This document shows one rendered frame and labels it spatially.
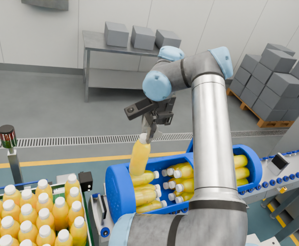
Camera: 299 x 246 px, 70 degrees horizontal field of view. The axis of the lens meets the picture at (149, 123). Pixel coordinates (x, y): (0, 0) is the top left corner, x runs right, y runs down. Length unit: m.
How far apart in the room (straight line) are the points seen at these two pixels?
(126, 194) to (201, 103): 0.62
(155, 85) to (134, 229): 0.32
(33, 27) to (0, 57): 0.76
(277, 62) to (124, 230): 4.12
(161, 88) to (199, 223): 0.32
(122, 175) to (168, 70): 0.58
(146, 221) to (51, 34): 3.81
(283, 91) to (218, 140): 3.82
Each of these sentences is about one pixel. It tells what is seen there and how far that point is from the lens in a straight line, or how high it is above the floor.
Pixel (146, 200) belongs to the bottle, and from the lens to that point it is 1.07.
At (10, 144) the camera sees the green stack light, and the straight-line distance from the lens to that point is 1.22.
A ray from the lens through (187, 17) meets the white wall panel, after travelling 4.42.
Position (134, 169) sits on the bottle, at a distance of 0.93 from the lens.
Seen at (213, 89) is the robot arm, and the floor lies 1.83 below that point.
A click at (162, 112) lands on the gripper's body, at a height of 1.60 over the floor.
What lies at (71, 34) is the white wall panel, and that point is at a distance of 4.05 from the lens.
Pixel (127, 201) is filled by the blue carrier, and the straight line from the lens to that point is 0.97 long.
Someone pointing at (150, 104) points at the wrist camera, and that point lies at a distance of 0.72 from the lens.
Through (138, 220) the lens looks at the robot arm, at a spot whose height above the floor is 1.64.
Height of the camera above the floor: 2.01
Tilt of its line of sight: 37 degrees down
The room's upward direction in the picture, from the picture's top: 15 degrees clockwise
